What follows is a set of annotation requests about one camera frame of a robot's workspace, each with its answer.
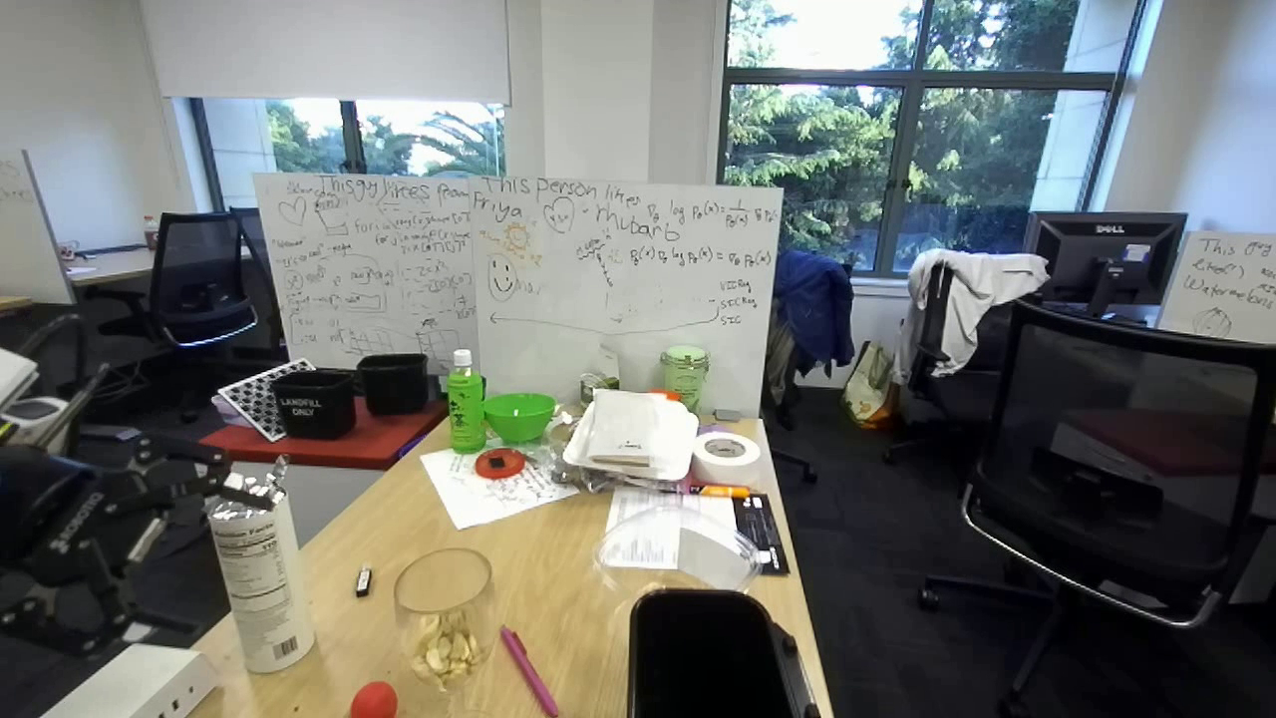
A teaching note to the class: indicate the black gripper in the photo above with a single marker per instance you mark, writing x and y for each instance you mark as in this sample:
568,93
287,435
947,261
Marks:
82,528

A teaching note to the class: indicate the clear wine glass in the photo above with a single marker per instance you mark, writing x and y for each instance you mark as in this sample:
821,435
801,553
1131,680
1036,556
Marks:
438,617

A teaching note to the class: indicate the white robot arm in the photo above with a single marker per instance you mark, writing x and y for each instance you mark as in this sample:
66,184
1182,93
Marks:
37,423

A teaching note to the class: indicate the black bin on cabinet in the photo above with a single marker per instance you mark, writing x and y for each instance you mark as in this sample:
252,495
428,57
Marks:
317,406
390,385

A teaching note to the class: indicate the black landfill bin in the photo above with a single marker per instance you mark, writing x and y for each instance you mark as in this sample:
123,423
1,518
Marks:
709,654

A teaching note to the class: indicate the white power box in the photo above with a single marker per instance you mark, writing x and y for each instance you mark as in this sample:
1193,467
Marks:
140,685

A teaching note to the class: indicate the white grid rack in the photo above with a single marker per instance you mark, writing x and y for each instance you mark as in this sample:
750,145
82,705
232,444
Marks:
252,401

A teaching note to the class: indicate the red topped white cabinet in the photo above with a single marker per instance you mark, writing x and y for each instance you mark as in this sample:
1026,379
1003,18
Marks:
324,478

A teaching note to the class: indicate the black mesh chair left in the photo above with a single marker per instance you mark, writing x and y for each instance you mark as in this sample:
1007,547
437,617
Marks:
195,295

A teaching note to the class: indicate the small silver clip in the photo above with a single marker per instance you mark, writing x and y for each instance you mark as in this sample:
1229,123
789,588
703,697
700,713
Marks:
362,579

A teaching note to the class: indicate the red ball in cup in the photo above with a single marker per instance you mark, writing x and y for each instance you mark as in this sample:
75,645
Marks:
376,700

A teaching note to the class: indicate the white paper sheet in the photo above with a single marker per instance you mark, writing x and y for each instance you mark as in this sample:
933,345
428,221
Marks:
474,500

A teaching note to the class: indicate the green plastic bottle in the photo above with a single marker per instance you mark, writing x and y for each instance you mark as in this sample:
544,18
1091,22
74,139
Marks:
469,394

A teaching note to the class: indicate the red tape roll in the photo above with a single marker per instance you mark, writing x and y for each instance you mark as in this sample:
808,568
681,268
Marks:
498,463

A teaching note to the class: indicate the pink pen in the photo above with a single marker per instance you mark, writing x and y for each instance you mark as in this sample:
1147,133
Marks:
526,670

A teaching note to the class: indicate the green bowl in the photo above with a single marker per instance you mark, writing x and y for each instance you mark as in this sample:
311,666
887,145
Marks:
519,415

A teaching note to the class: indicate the large whiteboard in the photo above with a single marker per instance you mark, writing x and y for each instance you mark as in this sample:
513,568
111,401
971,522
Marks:
544,281

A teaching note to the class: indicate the stack of white trays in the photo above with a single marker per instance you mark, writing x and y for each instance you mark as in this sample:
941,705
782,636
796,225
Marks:
635,431

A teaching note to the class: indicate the printed paper sheet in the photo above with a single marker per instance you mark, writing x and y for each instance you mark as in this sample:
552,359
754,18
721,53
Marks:
638,532

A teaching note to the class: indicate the light green jar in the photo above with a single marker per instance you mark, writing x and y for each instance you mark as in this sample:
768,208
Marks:
681,371

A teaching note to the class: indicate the white tape roll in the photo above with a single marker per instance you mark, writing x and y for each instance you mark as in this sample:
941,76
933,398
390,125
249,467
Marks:
721,447

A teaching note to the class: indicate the blue jacket on chair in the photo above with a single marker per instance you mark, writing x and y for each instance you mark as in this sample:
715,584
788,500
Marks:
814,301

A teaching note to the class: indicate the white jacket on chair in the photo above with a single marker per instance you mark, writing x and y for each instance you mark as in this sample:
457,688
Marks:
964,285

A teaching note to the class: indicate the black office chair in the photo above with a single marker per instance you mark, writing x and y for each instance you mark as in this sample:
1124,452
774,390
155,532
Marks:
1123,463

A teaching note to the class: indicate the black computer monitor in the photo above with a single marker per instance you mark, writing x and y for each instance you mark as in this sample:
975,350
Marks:
1105,256

